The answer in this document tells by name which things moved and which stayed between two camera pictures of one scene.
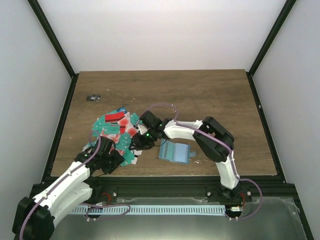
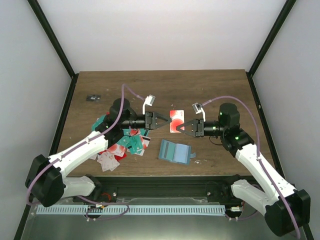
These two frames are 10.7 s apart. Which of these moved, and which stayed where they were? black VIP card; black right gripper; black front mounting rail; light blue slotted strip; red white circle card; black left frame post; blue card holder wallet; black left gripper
Moved: red white circle card; black left gripper; black right gripper
Stayed: light blue slotted strip; black VIP card; blue card holder wallet; black front mounting rail; black left frame post
